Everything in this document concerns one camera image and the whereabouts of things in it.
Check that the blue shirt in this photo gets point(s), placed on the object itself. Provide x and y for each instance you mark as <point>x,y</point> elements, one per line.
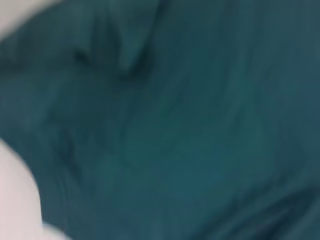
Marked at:
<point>175,112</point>

